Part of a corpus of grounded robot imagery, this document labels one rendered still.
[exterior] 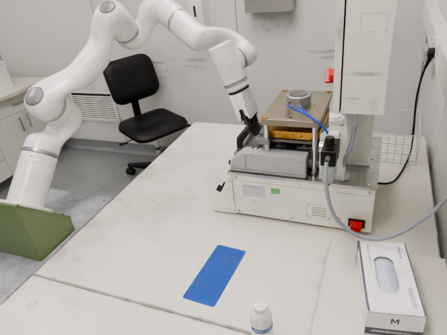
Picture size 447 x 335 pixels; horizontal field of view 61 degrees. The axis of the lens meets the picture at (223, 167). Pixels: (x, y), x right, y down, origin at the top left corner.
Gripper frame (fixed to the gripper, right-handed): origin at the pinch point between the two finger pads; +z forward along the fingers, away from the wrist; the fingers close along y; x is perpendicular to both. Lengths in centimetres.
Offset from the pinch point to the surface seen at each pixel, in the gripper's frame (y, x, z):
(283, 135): 10.3, 12.8, 1.0
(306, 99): 2.2, 21.4, -5.6
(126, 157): -132, -197, 36
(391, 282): 46, 39, 30
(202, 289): 52, -10, 24
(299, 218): 17.0, 9.9, 28.3
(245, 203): 17.0, -6.6, 19.3
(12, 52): -143, -267, -91
